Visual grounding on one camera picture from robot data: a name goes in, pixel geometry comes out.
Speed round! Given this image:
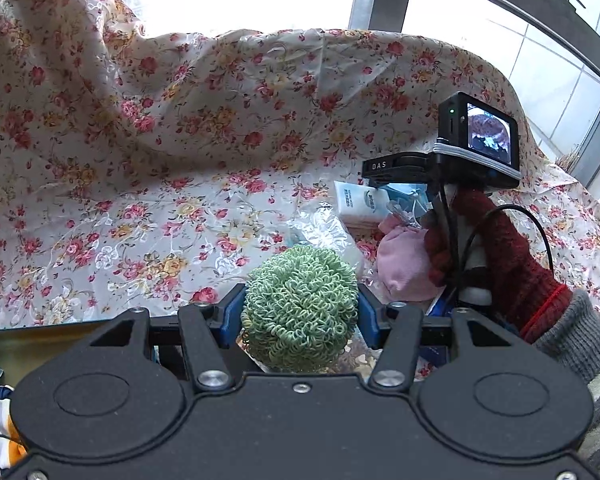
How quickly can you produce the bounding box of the teal and gold tin tray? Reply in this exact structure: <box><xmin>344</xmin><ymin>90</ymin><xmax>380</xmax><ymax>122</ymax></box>
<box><xmin>0</xmin><ymin>319</ymin><xmax>110</xmax><ymax>401</ymax></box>

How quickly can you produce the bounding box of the white tissue pack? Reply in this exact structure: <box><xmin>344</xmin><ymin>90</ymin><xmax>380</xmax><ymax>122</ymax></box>
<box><xmin>333</xmin><ymin>180</ymin><xmax>392</xmax><ymax>229</ymax></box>

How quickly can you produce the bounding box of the green looped scrubber ball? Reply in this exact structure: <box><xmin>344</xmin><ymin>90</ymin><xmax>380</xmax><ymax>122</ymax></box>
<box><xmin>240</xmin><ymin>246</ymin><xmax>359</xmax><ymax>374</ymax></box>

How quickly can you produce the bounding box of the black camera cable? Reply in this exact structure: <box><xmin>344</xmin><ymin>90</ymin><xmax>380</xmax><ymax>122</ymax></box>
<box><xmin>447</xmin><ymin>203</ymin><xmax>556</xmax><ymax>306</ymax></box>

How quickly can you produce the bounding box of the floral tablecloth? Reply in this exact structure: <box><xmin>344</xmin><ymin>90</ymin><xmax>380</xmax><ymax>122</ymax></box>
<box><xmin>0</xmin><ymin>0</ymin><xmax>600</xmax><ymax>381</ymax></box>

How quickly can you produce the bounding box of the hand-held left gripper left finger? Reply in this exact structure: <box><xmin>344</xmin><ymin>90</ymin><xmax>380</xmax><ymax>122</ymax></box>
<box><xmin>86</xmin><ymin>284</ymin><xmax>247</xmax><ymax>394</ymax></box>

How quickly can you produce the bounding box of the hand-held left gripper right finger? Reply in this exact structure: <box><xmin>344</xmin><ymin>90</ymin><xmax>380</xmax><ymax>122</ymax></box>
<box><xmin>357</xmin><ymin>284</ymin><xmax>517</xmax><ymax>393</ymax></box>

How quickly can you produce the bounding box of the clear plastic bag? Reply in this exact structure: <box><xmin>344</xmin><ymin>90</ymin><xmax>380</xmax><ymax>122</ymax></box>
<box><xmin>279</xmin><ymin>201</ymin><xmax>363</xmax><ymax>273</ymax></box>

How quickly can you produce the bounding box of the person's right hand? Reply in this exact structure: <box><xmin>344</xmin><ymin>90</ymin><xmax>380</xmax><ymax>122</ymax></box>
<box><xmin>424</xmin><ymin>190</ymin><xmax>570</xmax><ymax>345</ymax></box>

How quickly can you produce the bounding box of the person's right forearm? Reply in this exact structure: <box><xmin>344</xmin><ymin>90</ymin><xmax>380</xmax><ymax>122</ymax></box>
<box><xmin>530</xmin><ymin>289</ymin><xmax>600</xmax><ymax>479</ymax></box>

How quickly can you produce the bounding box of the pink cloth pouch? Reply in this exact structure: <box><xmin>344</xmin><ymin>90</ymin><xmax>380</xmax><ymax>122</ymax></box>
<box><xmin>376</xmin><ymin>214</ymin><xmax>447</xmax><ymax>304</ymax></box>

